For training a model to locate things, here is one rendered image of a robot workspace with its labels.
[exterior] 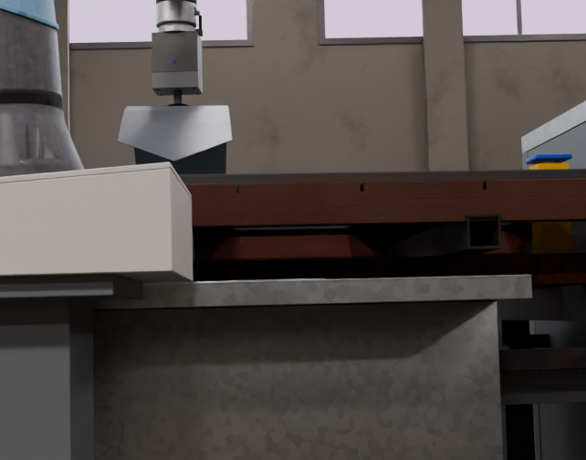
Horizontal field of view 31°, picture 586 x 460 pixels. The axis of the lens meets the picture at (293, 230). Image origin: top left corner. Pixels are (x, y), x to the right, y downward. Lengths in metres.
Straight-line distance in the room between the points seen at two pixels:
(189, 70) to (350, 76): 6.30
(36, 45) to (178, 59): 0.82
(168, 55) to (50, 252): 0.98
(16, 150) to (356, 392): 0.62
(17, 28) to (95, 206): 0.23
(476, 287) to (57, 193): 0.57
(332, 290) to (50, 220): 0.43
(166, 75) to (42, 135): 0.84
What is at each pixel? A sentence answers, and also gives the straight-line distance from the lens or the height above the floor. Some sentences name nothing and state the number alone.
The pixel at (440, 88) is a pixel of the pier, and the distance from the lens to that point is 8.17.
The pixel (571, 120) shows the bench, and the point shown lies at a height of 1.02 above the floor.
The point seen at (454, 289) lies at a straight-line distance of 1.32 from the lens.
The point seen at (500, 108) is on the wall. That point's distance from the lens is 8.32.
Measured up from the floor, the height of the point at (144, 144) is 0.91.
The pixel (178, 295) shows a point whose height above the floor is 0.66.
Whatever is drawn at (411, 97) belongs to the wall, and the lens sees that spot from 8.21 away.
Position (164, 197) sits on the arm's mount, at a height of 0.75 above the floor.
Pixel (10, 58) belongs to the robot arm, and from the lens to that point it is 1.12.
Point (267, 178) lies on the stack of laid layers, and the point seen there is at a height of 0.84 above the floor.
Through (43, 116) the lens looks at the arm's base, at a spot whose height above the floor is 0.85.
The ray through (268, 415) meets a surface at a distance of 1.46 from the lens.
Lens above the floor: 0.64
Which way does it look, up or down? 5 degrees up
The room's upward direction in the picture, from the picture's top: 2 degrees counter-clockwise
